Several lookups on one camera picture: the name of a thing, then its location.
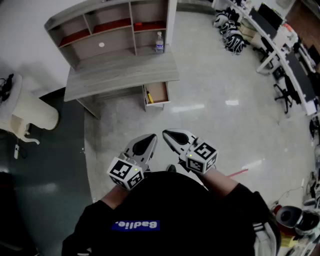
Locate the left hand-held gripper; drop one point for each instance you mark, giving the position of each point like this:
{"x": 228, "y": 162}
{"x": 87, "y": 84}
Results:
{"x": 140, "y": 150}

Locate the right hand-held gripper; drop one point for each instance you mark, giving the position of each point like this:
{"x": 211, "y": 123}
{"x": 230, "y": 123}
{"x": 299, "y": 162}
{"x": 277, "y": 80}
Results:
{"x": 197, "y": 152}

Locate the wooden desk drawer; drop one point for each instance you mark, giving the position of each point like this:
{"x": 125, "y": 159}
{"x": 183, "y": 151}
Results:
{"x": 158, "y": 91}

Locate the person's left forearm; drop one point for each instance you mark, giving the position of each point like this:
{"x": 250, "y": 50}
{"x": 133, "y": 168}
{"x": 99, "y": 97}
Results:
{"x": 115, "y": 198}

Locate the person's right forearm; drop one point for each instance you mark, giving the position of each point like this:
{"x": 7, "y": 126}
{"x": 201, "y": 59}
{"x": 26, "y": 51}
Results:
{"x": 220, "y": 182}

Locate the person's black shoe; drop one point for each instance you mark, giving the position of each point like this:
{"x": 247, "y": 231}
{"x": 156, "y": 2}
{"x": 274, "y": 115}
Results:
{"x": 171, "y": 168}

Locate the person's black shirt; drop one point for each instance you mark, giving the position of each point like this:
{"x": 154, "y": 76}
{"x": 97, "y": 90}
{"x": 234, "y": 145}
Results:
{"x": 165, "y": 207}

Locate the red floor tape line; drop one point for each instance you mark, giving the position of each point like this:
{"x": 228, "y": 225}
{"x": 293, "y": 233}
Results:
{"x": 238, "y": 172}

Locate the grey wooden desk with hutch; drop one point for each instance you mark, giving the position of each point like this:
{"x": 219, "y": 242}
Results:
{"x": 112, "y": 72}

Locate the clear plastic water bottle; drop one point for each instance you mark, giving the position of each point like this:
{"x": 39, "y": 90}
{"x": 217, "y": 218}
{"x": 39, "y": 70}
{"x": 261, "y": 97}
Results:
{"x": 159, "y": 43}

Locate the black white patterned helmet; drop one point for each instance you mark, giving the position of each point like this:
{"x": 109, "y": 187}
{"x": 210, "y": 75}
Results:
{"x": 228, "y": 28}
{"x": 221, "y": 20}
{"x": 235, "y": 43}

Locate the white round sticker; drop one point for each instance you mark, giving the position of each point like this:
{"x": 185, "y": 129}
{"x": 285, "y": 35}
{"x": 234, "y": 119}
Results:
{"x": 101, "y": 44}

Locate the cream ribbed chair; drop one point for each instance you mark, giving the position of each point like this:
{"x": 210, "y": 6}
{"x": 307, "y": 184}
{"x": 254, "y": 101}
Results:
{"x": 35, "y": 110}

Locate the black office chair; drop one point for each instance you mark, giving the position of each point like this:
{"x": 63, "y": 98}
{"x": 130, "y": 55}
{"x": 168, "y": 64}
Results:
{"x": 287, "y": 92}
{"x": 265, "y": 48}

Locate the black grey round device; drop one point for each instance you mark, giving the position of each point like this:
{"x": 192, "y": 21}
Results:
{"x": 290, "y": 216}

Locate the beige cardboard box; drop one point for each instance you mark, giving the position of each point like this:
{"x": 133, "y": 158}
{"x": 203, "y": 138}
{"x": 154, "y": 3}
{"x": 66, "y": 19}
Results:
{"x": 248, "y": 32}

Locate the long white office desk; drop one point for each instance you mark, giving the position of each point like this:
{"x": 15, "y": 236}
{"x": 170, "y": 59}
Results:
{"x": 282, "y": 56}

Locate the black computer monitor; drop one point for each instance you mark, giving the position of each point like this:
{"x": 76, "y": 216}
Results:
{"x": 270, "y": 15}
{"x": 300, "y": 75}

